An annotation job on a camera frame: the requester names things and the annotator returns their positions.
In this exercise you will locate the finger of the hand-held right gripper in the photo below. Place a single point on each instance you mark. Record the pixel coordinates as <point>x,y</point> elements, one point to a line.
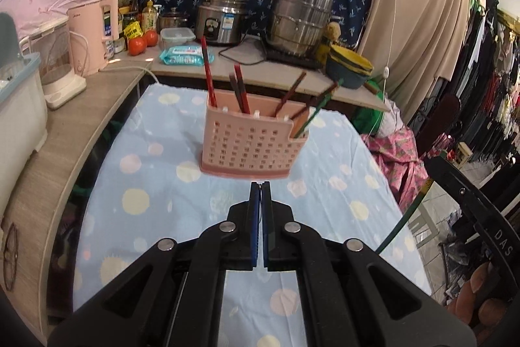
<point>447,178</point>

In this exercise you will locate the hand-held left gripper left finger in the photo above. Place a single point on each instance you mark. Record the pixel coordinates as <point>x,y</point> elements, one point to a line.
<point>255,233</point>

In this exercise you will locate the blue bowl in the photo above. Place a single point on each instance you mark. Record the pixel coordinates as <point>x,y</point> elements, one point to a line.
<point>345,78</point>

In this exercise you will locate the white clear-jar appliance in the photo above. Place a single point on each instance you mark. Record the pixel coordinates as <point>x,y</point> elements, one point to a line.
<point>59,62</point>

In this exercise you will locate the pink pineapple-print cloth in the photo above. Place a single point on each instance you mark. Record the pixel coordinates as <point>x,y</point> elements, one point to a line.
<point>396,164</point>

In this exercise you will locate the clear plastic food container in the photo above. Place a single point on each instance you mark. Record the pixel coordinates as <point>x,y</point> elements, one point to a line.
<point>177,38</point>

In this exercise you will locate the brown scrub sponge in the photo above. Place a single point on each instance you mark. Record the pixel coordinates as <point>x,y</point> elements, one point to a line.
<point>333,31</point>

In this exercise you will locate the dark wooden chair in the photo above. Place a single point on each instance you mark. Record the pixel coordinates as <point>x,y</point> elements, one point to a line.
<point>447,115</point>

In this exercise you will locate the pink electric kettle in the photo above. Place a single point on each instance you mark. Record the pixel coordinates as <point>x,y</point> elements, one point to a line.
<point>89,38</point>

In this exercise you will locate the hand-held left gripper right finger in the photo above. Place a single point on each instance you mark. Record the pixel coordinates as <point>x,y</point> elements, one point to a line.
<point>266,233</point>

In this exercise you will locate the red tomato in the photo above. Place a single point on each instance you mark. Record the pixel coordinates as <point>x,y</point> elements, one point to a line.
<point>150,38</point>
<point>137,45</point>

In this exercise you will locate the yellow oil bottle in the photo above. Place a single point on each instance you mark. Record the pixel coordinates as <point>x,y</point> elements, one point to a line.
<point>149,15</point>

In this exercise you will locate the dark brown patterned chopstick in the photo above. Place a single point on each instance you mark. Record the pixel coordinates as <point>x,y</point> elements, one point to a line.
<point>235,93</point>

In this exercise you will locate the person's right hand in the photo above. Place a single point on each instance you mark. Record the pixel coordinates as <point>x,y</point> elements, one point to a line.
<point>479,290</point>

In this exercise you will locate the grey plastic stool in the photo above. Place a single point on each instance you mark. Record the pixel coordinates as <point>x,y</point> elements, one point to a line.
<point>422,213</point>

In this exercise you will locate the dark red chopstick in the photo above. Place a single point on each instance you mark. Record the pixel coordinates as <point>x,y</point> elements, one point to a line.
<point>208,74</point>
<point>243,87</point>

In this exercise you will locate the small steel pot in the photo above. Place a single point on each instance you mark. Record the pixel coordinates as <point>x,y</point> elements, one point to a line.
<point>172,21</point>

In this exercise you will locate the blue dotted tablecloth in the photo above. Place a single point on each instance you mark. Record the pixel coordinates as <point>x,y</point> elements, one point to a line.
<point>162,176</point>

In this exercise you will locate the steel rice cooker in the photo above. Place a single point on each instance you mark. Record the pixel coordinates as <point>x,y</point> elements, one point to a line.
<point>221,19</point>

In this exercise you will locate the black induction cooker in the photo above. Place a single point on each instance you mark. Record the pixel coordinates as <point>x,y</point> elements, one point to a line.
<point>292,57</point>

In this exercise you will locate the white bin with grey lid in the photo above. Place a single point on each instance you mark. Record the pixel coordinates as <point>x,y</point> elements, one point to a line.
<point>20,119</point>

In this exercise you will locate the green chopstick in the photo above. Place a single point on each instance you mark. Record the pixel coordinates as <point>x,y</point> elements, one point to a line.
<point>321,105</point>
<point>402,221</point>

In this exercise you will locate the blue wet wipes packet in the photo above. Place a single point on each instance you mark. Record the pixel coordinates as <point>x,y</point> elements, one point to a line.
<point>181,55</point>

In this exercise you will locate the yellow bowl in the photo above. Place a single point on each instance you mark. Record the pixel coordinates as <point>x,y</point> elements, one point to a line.
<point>351,58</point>

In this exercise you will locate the hanging clothes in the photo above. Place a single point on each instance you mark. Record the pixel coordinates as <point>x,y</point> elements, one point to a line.
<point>495,78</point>

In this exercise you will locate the pink plastic utensil basket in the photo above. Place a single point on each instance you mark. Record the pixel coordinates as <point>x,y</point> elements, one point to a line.
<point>248,143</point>

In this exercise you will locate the stainless steel steamer pot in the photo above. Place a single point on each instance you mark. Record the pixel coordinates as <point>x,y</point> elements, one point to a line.
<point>300,19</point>

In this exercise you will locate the green bag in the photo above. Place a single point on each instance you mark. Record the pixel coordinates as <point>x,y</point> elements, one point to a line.
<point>367,121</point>

